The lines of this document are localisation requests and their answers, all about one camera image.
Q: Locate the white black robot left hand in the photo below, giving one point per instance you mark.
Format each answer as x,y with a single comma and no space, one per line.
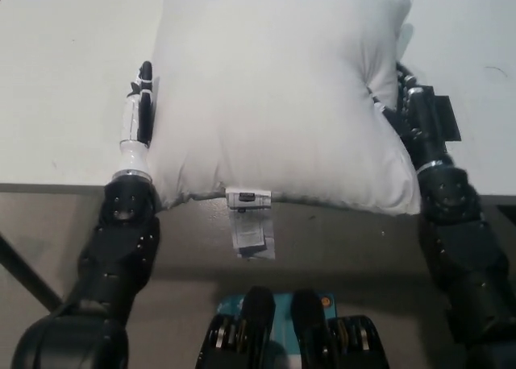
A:
135,143

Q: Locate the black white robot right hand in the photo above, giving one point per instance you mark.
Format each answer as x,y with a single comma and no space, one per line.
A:
421,123

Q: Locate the white square pillow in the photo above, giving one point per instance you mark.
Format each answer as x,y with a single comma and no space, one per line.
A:
266,111

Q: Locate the black slanted table leg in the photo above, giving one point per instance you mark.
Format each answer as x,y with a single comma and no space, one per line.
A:
28,268

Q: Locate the black table frame bar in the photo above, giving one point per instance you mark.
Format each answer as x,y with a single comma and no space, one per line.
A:
507,214

